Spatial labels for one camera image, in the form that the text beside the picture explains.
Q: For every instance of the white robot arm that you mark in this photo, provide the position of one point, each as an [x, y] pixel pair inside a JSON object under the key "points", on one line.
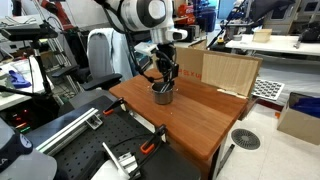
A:
{"points": [[140, 13]]}

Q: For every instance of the cardboard box with red print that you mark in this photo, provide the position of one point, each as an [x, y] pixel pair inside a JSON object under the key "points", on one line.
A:
{"points": [[230, 73]]}

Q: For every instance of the black cap with grey brim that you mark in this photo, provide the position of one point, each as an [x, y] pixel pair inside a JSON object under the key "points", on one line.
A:
{"points": [[13, 150]]}

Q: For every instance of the silver metal cup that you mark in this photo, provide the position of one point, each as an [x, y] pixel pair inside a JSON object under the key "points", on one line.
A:
{"points": [[163, 98]]}

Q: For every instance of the black tripod with camera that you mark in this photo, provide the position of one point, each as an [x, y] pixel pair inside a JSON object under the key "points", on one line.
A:
{"points": [[41, 66]]}

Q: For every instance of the white desk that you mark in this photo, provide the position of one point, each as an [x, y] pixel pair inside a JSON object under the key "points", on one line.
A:
{"points": [[13, 95]]}

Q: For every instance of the black perforated breadboard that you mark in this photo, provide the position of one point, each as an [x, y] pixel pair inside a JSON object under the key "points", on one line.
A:
{"points": [[100, 143]]}

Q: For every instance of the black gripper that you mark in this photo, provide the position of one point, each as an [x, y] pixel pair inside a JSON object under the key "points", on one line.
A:
{"points": [[166, 56]]}

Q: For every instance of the dark grey board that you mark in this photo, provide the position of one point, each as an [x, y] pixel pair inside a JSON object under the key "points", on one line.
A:
{"points": [[56, 125]]}

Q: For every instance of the short aluminium rail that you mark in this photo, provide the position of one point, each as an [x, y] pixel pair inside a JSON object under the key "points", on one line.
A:
{"points": [[125, 161]]}

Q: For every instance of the aluminium corner bracket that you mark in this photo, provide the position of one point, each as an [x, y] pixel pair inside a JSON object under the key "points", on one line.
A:
{"points": [[95, 122]]}

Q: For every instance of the red robot arm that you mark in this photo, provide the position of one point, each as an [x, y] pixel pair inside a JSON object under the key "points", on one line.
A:
{"points": [[61, 15]]}

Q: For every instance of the blue cloth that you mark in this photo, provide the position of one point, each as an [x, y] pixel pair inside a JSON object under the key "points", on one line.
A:
{"points": [[18, 80]]}

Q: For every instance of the black and white marker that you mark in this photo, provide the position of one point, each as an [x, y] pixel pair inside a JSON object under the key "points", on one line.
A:
{"points": [[164, 88]]}

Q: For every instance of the grey office chair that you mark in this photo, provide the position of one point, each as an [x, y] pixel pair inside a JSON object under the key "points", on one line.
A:
{"points": [[100, 53]]}

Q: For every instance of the small wooden box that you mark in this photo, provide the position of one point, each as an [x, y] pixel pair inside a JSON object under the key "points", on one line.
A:
{"points": [[262, 35]]}

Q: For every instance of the plain open cardboard box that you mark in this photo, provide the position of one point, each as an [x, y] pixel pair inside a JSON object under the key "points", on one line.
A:
{"points": [[296, 123]]}

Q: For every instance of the black clamp with orange tips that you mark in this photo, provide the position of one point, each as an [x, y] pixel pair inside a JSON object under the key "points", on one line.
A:
{"points": [[146, 147], [108, 112]]}

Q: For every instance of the long white table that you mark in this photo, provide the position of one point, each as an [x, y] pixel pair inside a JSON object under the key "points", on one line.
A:
{"points": [[276, 45]]}

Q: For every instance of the long aluminium rail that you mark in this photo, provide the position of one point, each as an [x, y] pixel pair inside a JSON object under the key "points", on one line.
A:
{"points": [[66, 131]]}

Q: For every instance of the black stick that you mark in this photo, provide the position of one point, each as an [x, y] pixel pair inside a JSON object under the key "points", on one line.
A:
{"points": [[226, 160]]}

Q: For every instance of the white checker pattern sheet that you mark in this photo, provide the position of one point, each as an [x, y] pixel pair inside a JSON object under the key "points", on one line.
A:
{"points": [[268, 89]]}

